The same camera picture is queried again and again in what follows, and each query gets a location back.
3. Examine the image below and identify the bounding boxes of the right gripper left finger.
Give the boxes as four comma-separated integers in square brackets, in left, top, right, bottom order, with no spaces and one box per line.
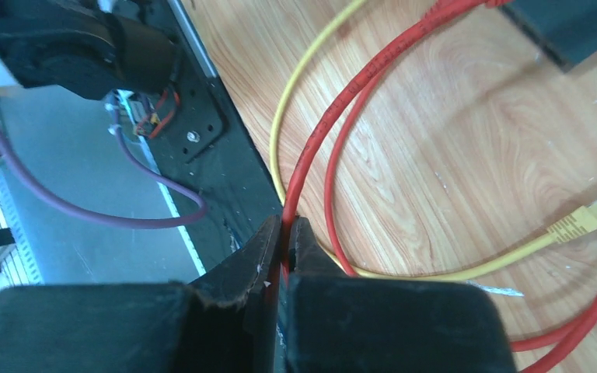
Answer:
[0,216,281,372]

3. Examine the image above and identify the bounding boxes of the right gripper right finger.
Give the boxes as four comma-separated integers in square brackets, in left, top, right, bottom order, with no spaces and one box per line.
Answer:
[285,218,516,372]

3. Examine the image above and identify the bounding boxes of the red ethernet cable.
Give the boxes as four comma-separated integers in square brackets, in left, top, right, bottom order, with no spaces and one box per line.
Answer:
[280,0,597,373]

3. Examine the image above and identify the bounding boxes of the black network switch red cables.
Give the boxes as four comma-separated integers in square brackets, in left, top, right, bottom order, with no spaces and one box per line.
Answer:
[499,0,597,73]

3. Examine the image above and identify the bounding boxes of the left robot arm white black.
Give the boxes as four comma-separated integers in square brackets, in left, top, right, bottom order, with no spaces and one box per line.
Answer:
[0,1,180,100]

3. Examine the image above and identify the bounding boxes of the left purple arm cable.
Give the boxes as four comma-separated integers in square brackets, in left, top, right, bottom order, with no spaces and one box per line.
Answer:
[0,92,209,231]

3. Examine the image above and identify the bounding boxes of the yellow ethernet cable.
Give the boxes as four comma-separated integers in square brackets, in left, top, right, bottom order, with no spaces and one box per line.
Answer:
[268,0,597,283]

